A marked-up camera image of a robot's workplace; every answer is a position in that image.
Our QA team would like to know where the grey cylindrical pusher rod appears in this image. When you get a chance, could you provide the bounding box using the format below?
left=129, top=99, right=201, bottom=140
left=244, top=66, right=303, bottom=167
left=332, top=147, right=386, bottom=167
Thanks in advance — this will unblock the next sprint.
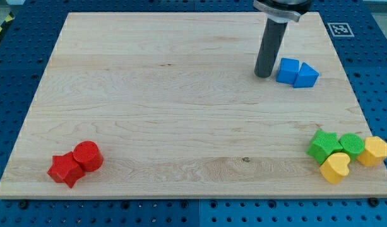
left=254, top=19, right=287, bottom=78

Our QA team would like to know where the green cylinder block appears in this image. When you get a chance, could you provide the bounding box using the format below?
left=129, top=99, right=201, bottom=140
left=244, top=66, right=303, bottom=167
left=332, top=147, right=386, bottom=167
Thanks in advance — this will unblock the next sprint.
left=339, top=133, right=365, bottom=161

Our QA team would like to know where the blue cube block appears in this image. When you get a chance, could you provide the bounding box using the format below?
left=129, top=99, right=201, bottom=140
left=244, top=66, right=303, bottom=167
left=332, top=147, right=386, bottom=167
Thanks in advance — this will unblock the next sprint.
left=276, top=58, right=300, bottom=84

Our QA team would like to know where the yellow heart block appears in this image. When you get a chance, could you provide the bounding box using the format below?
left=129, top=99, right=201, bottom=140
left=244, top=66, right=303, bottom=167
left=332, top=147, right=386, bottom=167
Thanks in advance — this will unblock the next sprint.
left=319, top=153, right=350, bottom=185

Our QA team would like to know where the red star block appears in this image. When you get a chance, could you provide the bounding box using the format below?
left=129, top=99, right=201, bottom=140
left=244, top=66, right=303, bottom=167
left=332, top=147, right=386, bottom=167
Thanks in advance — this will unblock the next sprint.
left=47, top=151, right=85, bottom=188

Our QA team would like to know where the yellow black hazard tape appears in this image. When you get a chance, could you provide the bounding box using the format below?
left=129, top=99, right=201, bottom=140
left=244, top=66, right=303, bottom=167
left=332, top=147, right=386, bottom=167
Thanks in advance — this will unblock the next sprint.
left=0, top=11, right=15, bottom=41

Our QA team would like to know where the green star block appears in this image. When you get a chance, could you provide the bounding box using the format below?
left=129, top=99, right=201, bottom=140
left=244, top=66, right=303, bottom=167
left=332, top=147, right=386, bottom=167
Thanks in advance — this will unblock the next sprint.
left=306, top=130, right=343, bottom=165

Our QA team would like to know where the light wooden board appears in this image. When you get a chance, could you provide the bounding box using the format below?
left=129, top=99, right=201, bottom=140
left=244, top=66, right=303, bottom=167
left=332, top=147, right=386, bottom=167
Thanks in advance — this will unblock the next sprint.
left=0, top=12, right=387, bottom=200

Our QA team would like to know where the red cylinder block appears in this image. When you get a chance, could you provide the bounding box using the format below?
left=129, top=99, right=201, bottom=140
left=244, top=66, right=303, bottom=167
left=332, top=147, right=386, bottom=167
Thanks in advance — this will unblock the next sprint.
left=73, top=141, right=104, bottom=172

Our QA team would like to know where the yellow hexagon block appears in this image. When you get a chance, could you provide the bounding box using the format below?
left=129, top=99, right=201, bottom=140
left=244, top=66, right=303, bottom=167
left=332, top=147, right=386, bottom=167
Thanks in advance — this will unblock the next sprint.
left=357, top=136, right=387, bottom=167

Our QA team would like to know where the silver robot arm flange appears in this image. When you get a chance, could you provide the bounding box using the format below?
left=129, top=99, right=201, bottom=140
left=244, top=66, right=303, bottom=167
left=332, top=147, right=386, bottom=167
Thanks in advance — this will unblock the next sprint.
left=253, top=0, right=313, bottom=23

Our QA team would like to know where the white fiducial marker tag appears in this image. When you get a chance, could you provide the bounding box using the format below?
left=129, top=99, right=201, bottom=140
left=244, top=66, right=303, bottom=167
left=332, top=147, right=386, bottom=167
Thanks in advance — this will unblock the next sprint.
left=327, top=22, right=354, bottom=37

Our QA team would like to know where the blue triangular prism block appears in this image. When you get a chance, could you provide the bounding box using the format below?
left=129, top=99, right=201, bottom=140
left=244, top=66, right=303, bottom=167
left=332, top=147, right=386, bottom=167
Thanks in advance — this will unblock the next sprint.
left=293, top=62, right=319, bottom=88

